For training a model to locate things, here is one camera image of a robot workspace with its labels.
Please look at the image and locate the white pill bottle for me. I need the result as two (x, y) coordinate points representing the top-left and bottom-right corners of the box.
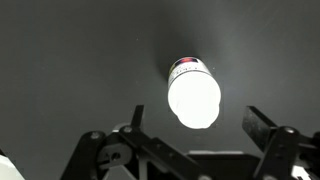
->
(168, 57), (221, 129)

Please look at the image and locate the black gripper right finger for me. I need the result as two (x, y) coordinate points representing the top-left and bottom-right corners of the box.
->
(242, 106), (320, 180)

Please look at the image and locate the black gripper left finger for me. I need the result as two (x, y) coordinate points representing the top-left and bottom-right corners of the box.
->
(60, 105), (206, 180)

